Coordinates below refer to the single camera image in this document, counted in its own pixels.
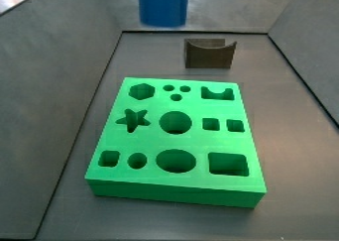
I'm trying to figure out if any dark grey cradle fixture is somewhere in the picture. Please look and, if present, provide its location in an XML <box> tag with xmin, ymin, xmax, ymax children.
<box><xmin>184</xmin><ymin>39</ymin><xmax>237</xmax><ymax>68</ymax></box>

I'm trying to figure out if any blue oval cylinder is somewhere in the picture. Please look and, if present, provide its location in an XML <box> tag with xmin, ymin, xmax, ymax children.
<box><xmin>138</xmin><ymin>0</ymin><xmax>188</xmax><ymax>28</ymax></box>

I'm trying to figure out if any green shape sorter block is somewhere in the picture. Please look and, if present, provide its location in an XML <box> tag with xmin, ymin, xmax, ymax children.
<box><xmin>83</xmin><ymin>77</ymin><xmax>265</xmax><ymax>208</ymax></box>

